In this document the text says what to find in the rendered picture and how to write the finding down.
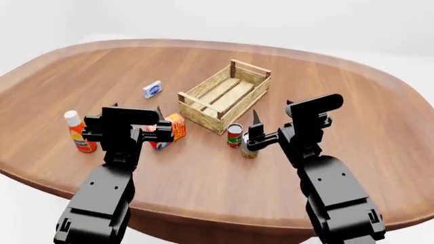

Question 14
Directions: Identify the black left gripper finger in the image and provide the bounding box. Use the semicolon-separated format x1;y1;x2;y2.
83;102;119;136
155;105;175;142

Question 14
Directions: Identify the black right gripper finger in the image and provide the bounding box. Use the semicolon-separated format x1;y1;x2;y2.
246;108;266;146
285;99;333;128

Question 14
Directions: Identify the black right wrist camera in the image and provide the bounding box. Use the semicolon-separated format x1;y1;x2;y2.
285;93;344;120

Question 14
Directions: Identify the small blue white box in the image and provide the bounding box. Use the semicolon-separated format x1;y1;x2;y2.
142;79;163;100

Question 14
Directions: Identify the orange ketchup bottle white cap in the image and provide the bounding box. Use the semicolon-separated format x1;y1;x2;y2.
63;110;98;153

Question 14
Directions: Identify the orange cardboard food box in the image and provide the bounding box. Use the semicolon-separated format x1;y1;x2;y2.
163;113;187;142

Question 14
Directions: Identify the yellow label food can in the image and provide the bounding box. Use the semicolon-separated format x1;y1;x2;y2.
241;131;260;160

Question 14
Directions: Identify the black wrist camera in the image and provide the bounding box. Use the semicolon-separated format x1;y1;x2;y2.
100;106;160;126
285;93;344;120

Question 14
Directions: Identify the red tomato soup can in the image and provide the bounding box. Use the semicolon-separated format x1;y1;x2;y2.
226;123;243;150

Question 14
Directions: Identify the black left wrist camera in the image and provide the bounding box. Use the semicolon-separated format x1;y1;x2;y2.
100;106;160;126

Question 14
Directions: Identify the wooden slat crate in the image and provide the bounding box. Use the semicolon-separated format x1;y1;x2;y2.
177;59;272;136

